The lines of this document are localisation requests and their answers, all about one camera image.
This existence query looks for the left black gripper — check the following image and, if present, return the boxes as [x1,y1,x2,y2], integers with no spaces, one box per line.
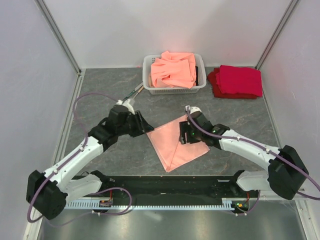
[117,110,155,138]

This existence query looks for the light pink satin napkin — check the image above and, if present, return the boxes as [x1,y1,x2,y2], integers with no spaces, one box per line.
[147,115,209,173]

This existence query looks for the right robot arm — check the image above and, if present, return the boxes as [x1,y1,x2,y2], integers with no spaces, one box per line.
[179,110,309,200]

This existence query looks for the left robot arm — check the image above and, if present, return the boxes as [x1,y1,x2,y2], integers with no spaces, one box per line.
[26,104,154,220]

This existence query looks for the dark item in basket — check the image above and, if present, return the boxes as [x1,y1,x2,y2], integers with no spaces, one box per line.
[195,66,199,86]

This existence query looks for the wooden utensil in basket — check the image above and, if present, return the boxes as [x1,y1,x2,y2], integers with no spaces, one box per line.
[148,74,154,88]

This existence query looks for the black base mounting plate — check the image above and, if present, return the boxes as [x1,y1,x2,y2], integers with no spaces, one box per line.
[92,170,259,206]

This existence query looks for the salmon pink cloth pile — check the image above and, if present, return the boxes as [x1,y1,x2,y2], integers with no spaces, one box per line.
[150,51,197,89]

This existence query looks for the red folded cloth stack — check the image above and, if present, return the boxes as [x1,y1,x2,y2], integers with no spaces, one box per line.
[207,65,263,100]

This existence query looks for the white plastic basket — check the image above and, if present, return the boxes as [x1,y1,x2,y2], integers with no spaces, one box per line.
[142,53,207,95]

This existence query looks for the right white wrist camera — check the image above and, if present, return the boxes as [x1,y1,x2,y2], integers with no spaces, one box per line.
[184,105,202,118]

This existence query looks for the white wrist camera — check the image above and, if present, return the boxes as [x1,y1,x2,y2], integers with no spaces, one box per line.
[116,98,135,115]
[184,105,202,118]

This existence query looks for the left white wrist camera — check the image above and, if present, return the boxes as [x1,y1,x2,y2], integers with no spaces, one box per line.
[116,98,135,115]

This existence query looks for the green handled knife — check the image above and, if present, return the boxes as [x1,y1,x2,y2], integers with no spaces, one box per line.
[124,83,143,100]

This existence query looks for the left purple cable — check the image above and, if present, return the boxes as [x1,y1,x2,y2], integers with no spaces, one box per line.
[26,92,133,227]

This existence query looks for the purple cable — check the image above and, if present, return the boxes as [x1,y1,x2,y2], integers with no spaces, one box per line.
[186,107,320,217]
[26,92,133,227]

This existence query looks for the left aluminium frame post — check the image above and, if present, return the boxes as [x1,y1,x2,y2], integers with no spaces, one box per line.
[33,0,83,75]

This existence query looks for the aluminium frame post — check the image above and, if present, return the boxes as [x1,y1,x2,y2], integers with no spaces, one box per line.
[33,0,83,75]
[254,0,301,70]

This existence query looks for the white slotted cable duct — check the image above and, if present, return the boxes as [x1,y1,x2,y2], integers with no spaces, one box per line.
[64,198,242,211]

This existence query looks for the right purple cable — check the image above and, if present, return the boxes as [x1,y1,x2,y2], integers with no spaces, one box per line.
[186,107,320,217]

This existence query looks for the right aluminium frame post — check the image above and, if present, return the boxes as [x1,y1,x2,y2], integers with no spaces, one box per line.
[254,0,301,70]

